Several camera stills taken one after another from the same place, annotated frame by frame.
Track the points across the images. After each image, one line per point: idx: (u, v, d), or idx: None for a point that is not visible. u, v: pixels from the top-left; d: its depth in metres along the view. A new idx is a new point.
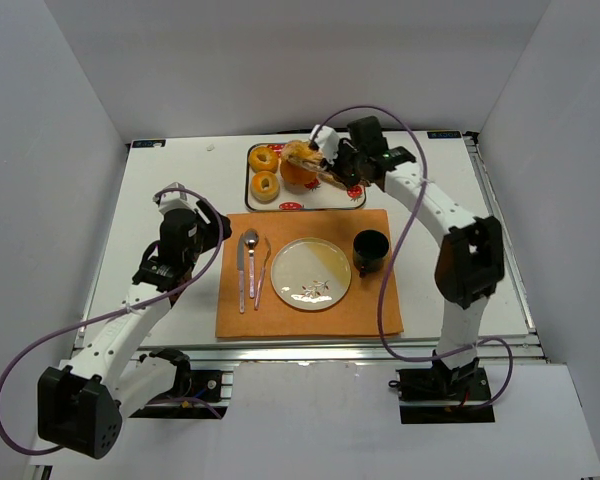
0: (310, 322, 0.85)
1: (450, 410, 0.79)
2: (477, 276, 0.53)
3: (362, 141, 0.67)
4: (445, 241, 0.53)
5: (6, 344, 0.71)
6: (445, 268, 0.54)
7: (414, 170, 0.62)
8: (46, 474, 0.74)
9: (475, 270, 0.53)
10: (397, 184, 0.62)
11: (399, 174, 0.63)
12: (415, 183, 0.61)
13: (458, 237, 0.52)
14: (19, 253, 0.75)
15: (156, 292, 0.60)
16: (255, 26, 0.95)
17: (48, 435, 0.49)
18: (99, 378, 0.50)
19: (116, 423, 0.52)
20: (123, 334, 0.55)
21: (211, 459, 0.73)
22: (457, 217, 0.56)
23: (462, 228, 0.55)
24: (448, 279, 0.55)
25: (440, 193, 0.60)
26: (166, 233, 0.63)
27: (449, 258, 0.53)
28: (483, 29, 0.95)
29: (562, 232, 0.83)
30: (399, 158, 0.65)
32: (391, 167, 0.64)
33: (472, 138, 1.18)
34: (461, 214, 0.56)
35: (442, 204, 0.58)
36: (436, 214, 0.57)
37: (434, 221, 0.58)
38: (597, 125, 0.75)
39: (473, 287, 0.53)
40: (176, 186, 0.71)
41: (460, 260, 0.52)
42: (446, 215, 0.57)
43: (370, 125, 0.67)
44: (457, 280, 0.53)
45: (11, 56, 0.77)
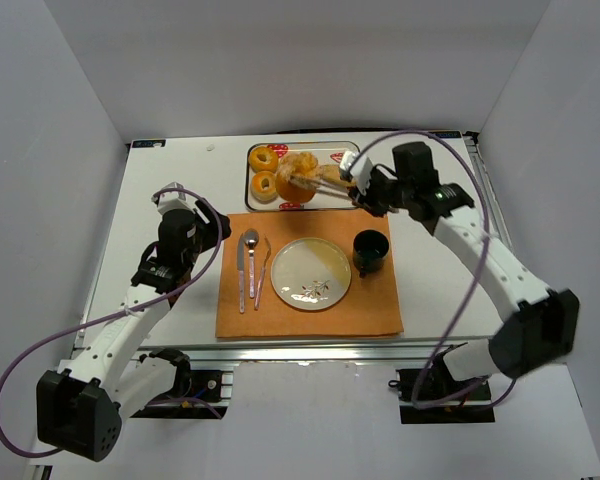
0: (310, 322, 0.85)
1: (451, 410, 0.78)
2: (540, 353, 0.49)
3: (411, 174, 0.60)
4: (515, 320, 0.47)
5: (6, 344, 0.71)
6: (503, 336, 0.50)
7: (473, 219, 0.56)
8: (46, 474, 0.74)
9: (539, 347, 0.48)
10: (454, 233, 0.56)
11: (456, 222, 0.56)
12: (475, 236, 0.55)
13: (529, 318, 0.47)
14: (19, 253, 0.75)
15: (155, 293, 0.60)
16: (255, 26, 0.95)
17: (48, 439, 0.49)
18: (98, 381, 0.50)
19: (116, 426, 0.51)
20: (122, 337, 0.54)
21: (211, 460, 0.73)
22: (527, 289, 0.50)
23: (532, 302, 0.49)
24: (504, 349, 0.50)
25: (505, 253, 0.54)
26: (165, 233, 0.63)
27: (512, 335, 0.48)
28: (483, 30, 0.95)
29: (562, 232, 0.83)
30: (455, 199, 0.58)
32: (445, 211, 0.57)
33: (472, 138, 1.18)
34: (531, 285, 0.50)
35: (508, 270, 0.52)
36: (501, 280, 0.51)
37: (497, 288, 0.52)
38: (597, 125, 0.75)
39: (531, 363, 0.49)
40: (175, 186, 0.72)
41: (525, 340, 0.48)
42: (513, 284, 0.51)
43: (420, 156, 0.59)
44: (515, 354, 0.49)
45: (11, 56, 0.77)
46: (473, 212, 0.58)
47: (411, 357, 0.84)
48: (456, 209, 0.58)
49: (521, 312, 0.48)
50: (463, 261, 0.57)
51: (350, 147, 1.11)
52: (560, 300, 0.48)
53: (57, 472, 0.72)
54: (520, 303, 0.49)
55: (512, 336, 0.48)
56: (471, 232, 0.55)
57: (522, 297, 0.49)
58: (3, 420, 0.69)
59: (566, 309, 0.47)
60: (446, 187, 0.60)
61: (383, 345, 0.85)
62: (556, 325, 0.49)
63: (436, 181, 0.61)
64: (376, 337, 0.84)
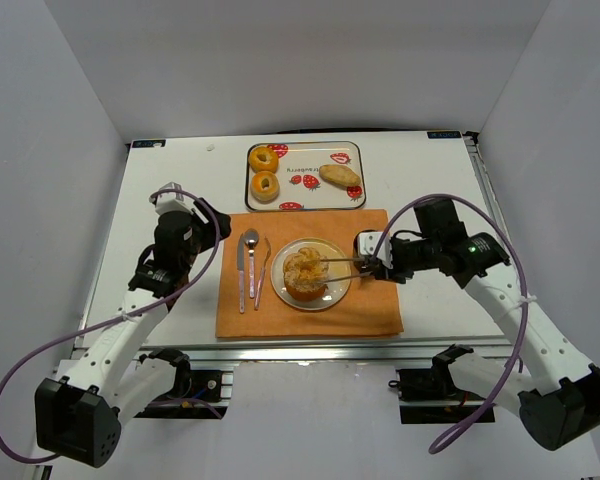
0: (310, 322, 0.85)
1: (450, 410, 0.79)
2: (577, 430, 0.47)
3: (437, 228, 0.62)
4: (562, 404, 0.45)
5: (6, 345, 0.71)
6: (539, 412, 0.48)
7: (509, 279, 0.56)
8: (46, 474, 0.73)
9: (578, 425, 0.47)
10: (489, 295, 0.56)
11: (492, 283, 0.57)
12: (512, 301, 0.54)
13: (575, 400, 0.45)
14: (18, 253, 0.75)
15: (152, 298, 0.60)
16: (255, 27, 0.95)
17: (47, 445, 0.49)
18: (96, 388, 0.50)
19: (116, 431, 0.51)
20: (120, 344, 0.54)
21: (211, 460, 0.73)
22: (569, 365, 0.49)
23: (574, 381, 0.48)
24: (540, 425, 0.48)
25: (545, 322, 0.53)
26: (162, 237, 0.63)
27: (553, 415, 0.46)
28: (482, 30, 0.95)
29: (562, 232, 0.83)
30: (489, 254, 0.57)
32: (481, 269, 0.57)
33: (472, 138, 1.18)
34: (573, 359, 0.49)
35: (549, 341, 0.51)
36: (541, 353, 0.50)
37: (535, 359, 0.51)
38: (598, 124, 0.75)
39: (567, 438, 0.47)
40: (173, 187, 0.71)
41: (567, 423, 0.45)
42: (554, 358, 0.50)
43: (443, 210, 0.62)
44: (552, 432, 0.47)
45: (11, 56, 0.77)
46: (507, 269, 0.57)
47: (411, 357, 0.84)
48: (491, 266, 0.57)
49: (565, 393, 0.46)
50: (497, 322, 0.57)
51: (350, 146, 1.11)
52: None
53: (58, 472, 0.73)
54: (563, 381, 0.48)
55: (554, 418, 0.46)
56: (508, 294, 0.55)
57: (564, 374, 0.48)
58: (3, 421, 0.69)
59: None
60: (476, 238, 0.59)
61: (382, 345, 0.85)
62: (596, 401, 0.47)
63: (464, 232, 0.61)
64: (376, 337, 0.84)
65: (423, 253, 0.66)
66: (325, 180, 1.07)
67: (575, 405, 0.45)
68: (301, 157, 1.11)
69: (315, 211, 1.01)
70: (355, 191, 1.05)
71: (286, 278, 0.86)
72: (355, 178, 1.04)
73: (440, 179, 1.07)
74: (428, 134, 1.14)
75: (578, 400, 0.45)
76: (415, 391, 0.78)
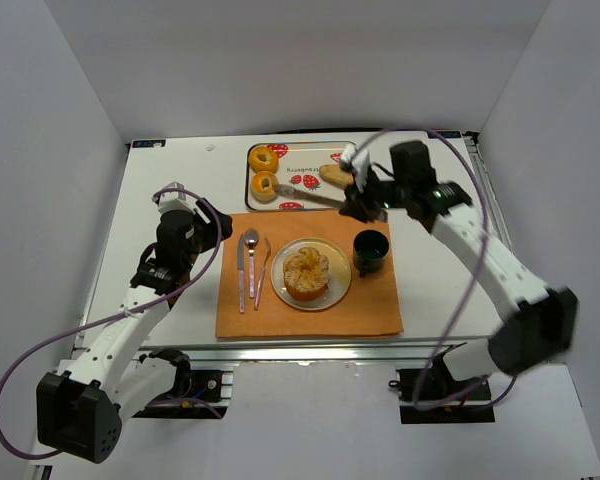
0: (310, 322, 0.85)
1: (450, 410, 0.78)
2: (541, 354, 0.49)
3: (409, 174, 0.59)
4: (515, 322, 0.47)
5: (6, 345, 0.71)
6: (504, 338, 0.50)
7: (472, 218, 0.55)
8: (46, 474, 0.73)
9: (538, 348, 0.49)
10: (452, 233, 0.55)
11: (455, 222, 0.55)
12: (474, 236, 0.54)
13: (528, 319, 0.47)
14: (19, 253, 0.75)
15: (154, 295, 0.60)
16: (255, 27, 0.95)
17: (48, 441, 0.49)
18: (98, 383, 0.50)
19: (116, 427, 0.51)
20: (121, 339, 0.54)
21: (211, 460, 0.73)
22: (527, 287, 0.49)
23: (532, 301, 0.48)
24: (503, 351, 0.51)
25: (504, 251, 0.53)
26: (164, 235, 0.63)
27: (511, 336, 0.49)
28: (482, 31, 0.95)
29: (561, 232, 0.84)
30: (453, 198, 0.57)
32: (444, 210, 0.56)
33: (472, 138, 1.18)
34: (530, 282, 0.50)
35: (507, 268, 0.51)
36: (499, 278, 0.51)
37: (495, 286, 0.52)
38: (597, 125, 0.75)
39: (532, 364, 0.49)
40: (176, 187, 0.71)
41: (524, 340, 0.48)
42: (512, 283, 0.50)
43: (418, 154, 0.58)
44: (514, 355, 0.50)
45: (12, 57, 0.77)
46: (470, 210, 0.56)
47: (411, 357, 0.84)
48: (454, 207, 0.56)
49: (520, 314, 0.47)
50: (461, 259, 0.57)
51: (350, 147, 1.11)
52: (559, 297, 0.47)
53: (58, 471, 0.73)
54: (519, 301, 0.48)
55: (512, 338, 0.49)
56: (470, 230, 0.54)
57: (522, 295, 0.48)
58: (3, 420, 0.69)
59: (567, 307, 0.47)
60: (443, 184, 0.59)
61: (383, 345, 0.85)
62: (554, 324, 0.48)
63: (434, 178, 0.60)
64: (376, 337, 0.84)
65: (390, 193, 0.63)
66: (326, 180, 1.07)
67: (527, 321, 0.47)
68: (301, 157, 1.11)
69: (315, 211, 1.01)
70: None
71: (286, 276, 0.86)
72: None
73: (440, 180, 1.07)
74: (428, 134, 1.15)
75: (531, 318, 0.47)
76: (404, 370, 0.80)
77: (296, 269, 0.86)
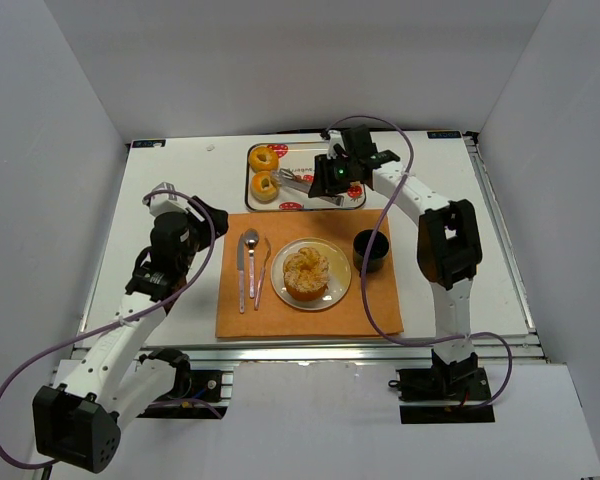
0: (310, 322, 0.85)
1: (450, 410, 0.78)
2: (457, 256, 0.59)
3: (354, 147, 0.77)
4: (422, 222, 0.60)
5: (6, 345, 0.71)
6: (424, 250, 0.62)
7: (398, 167, 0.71)
8: (46, 474, 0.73)
9: (452, 251, 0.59)
10: (383, 179, 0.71)
11: (384, 171, 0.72)
12: (397, 177, 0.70)
13: (434, 219, 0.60)
14: (18, 254, 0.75)
15: (150, 302, 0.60)
16: (254, 27, 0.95)
17: (46, 451, 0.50)
18: (94, 396, 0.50)
19: (115, 436, 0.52)
20: (117, 350, 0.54)
21: (211, 460, 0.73)
22: (433, 203, 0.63)
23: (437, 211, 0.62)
24: (426, 257, 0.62)
25: (420, 184, 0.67)
26: (157, 240, 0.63)
27: (425, 237, 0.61)
28: (482, 30, 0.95)
29: (561, 232, 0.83)
30: (384, 158, 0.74)
32: (377, 166, 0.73)
33: (472, 138, 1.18)
34: (437, 199, 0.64)
35: (421, 192, 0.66)
36: (414, 200, 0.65)
37: (413, 207, 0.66)
38: (596, 125, 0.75)
39: (451, 269, 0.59)
40: (166, 189, 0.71)
41: (436, 240, 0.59)
42: (424, 201, 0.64)
43: (360, 132, 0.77)
44: (435, 261, 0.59)
45: (11, 57, 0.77)
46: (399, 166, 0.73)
47: (411, 357, 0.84)
48: (385, 164, 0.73)
49: (428, 217, 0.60)
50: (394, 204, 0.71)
51: None
52: (458, 205, 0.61)
53: (59, 472, 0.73)
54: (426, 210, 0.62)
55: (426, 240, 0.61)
56: (396, 175, 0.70)
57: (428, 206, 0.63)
58: (3, 421, 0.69)
59: (463, 210, 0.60)
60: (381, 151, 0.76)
61: (383, 345, 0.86)
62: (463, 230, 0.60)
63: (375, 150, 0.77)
64: (376, 337, 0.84)
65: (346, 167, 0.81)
66: None
67: (433, 220, 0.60)
68: (301, 157, 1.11)
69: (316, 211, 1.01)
70: (355, 191, 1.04)
71: (285, 275, 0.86)
72: None
73: (440, 179, 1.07)
74: (428, 134, 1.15)
75: (434, 217, 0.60)
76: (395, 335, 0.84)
77: (296, 267, 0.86)
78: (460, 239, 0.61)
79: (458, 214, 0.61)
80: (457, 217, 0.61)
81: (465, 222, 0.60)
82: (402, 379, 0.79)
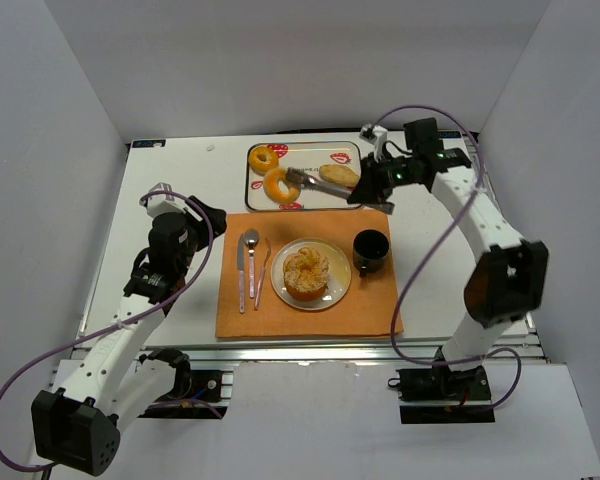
0: (311, 322, 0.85)
1: (450, 410, 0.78)
2: (507, 303, 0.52)
3: (416, 141, 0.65)
4: (483, 258, 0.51)
5: (7, 345, 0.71)
6: (475, 285, 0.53)
7: (466, 177, 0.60)
8: (46, 474, 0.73)
9: (506, 297, 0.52)
10: (446, 187, 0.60)
11: (450, 178, 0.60)
12: (464, 190, 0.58)
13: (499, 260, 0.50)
14: (18, 253, 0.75)
15: (148, 304, 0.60)
16: (255, 27, 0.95)
17: (46, 454, 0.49)
18: (92, 400, 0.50)
19: (115, 439, 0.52)
20: (116, 353, 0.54)
21: (212, 461, 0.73)
22: (502, 236, 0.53)
23: (504, 248, 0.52)
24: (475, 293, 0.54)
25: (489, 206, 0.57)
26: (156, 241, 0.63)
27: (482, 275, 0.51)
28: (482, 30, 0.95)
29: (561, 232, 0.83)
30: (455, 160, 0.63)
32: (443, 168, 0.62)
33: (472, 138, 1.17)
34: (508, 233, 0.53)
35: (489, 219, 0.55)
36: (479, 227, 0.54)
37: (475, 234, 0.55)
38: (597, 124, 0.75)
39: (498, 315, 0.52)
40: (162, 189, 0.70)
41: (490, 284, 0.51)
42: (491, 232, 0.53)
43: (427, 125, 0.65)
44: (483, 303, 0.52)
45: (11, 57, 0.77)
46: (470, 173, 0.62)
47: (411, 357, 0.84)
48: (452, 168, 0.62)
49: (492, 254, 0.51)
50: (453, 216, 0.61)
51: (350, 147, 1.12)
52: (531, 248, 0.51)
53: (59, 472, 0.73)
54: (493, 246, 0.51)
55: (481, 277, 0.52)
56: (462, 187, 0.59)
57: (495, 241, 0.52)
58: (3, 421, 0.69)
59: (535, 257, 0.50)
60: (449, 149, 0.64)
61: (383, 345, 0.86)
62: (525, 275, 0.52)
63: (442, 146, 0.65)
64: (376, 337, 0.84)
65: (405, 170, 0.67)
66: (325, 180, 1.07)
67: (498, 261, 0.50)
68: (301, 157, 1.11)
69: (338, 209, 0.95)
70: None
71: (286, 275, 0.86)
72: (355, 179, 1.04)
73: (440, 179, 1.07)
74: None
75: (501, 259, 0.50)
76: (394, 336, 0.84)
77: (296, 267, 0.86)
78: (519, 283, 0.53)
79: (528, 258, 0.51)
80: (525, 258, 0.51)
81: (534, 269, 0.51)
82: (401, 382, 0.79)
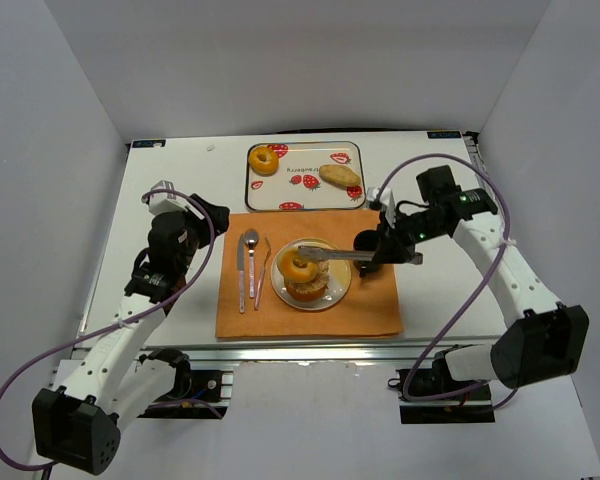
0: (311, 322, 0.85)
1: (450, 410, 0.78)
2: (541, 369, 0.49)
3: (433, 190, 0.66)
4: (518, 327, 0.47)
5: (6, 345, 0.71)
6: (506, 351, 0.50)
7: (493, 225, 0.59)
8: (46, 474, 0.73)
9: (541, 362, 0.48)
10: (472, 238, 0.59)
11: (475, 227, 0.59)
12: (492, 243, 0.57)
13: (536, 329, 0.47)
14: (18, 252, 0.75)
15: (148, 303, 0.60)
16: (255, 27, 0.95)
17: (46, 453, 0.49)
18: (93, 398, 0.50)
19: (115, 438, 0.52)
20: (116, 352, 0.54)
21: (212, 461, 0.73)
22: (536, 299, 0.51)
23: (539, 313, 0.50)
24: (506, 360, 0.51)
25: (519, 262, 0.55)
26: (156, 241, 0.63)
27: (515, 343, 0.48)
28: (482, 30, 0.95)
29: (562, 232, 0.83)
30: (479, 204, 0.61)
32: (467, 214, 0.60)
33: (472, 138, 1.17)
34: (543, 296, 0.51)
35: (521, 278, 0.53)
36: (511, 287, 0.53)
37: (506, 294, 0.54)
38: (597, 124, 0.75)
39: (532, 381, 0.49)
40: (165, 187, 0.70)
41: (528, 350, 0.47)
42: (524, 292, 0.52)
43: (441, 172, 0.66)
44: (516, 371, 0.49)
45: (11, 57, 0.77)
46: (495, 219, 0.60)
47: (411, 357, 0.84)
48: (478, 214, 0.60)
49: (528, 322, 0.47)
50: (479, 267, 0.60)
51: (350, 147, 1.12)
52: (569, 314, 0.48)
53: (59, 472, 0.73)
54: (528, 312, 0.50)
55: (515, 346, 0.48)
56: (489, 237, 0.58)
57: (529, 306, 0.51)
58: (3, 421, 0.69)
59: (573, 324, 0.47)
60: (470, 192, 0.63)
61: (384, 345, 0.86)
62: (561, 340, 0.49)
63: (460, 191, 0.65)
64: (376, 337, 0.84)
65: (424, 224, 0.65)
66: (325, 180, 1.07)
67: (537, 332, 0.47)
68: (301, 157, 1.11)
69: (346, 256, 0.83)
70: (355, 192, 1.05)
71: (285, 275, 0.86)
72: (355, 179, 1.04)
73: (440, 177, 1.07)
74: (428, 134, 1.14)
75: (539, 329, 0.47)
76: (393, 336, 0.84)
77: None
78: (552, 347, 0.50)
79: (564, 324, 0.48)
80: (560, 322, 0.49)
81: (572, 337, 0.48)
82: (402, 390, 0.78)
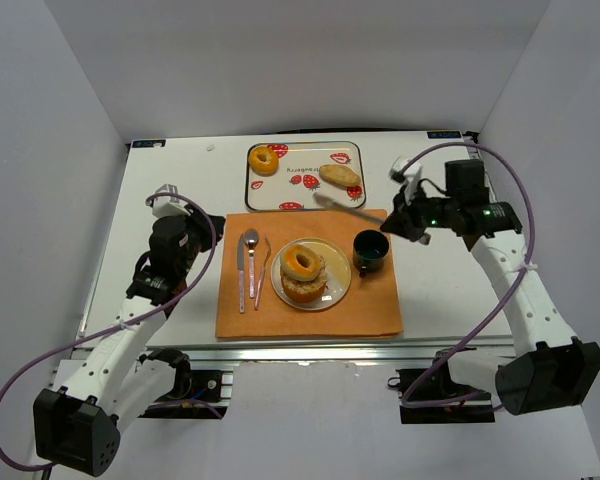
0: (311, 322, 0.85)
1: (450, 410, 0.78)
2: (545, 398, 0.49)
3: (459, 188, 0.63)
4: (529, 358, 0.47)
5: (6, 345, 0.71)
6: (513, 377, 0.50)
7: (514, 246, 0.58)
8: (46, 474, 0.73)
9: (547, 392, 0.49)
10: (491, 254, 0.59)
11: (496, 246, 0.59)
12: (512, 264, 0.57)
13: (547, 362, 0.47)
14: (18, 253, 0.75)
15: (150, 306, 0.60)
16: (255, 26, 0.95)
17: (46, 455, 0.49)
18: (94, 398, 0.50)
19: (115, 440, 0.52)
20: (117, 354, 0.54)
21: (212, 460, 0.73)
22: (550, 331, 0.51)
23: (551, 346, 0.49)
24: (512, 387, 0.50)
25: (539, 291, 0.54)
26: (157, 244, 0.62)
27: (525, 373, 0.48)
28: (482, 30, 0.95)
29: (560, 233, 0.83)
30: (503, 220, 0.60)
32: (489, 231, 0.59)
33: (472, 138, 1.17)
34: (557, 328, 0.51)
35: (537, 307, 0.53)
36: (526, 315, 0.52)
37: (519, 322, 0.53)
38: (597, 124, 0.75)
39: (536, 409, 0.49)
40: (168, 190, 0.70)
41: (536, 383, 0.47)
42: (537, 322, 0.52)
43: (472, 170, 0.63)
44: (522, 399, 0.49)
45: (12, 57, 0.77)
46: (517, 238, 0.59)
47: (409, 357, 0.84)
48: (499, 231, 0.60)
49: (539, 354, 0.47)
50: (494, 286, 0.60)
51: (350, 146, 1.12)
52: (583, 350, 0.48)
53: (59, 472, 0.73)
54: (540, 345, 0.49)
55: (524, 376, 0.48)
56: (509, 258, 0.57)
57: (543, 339, 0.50)
58: (3, 421, 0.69)
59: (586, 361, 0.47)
60: (495, 206, 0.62)
61: (383, 344, 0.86)
62: (570, 375, 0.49)
63: (485, 197, 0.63)
64: (376, 337, 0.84)
65: (440, 217, 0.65)
66: (325, 180, 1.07)
67: (548, 365, 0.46)
68: (302, 157, 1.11)
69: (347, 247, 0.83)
70: (355, 192, 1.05)
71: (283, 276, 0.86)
72: (355, 178, 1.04)
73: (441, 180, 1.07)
74: (428, 134, 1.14)
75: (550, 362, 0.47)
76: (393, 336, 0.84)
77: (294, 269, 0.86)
78: (560, 378, 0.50)
79: (576, 358, 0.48)
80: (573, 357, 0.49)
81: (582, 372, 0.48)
82: (403, 392, 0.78)
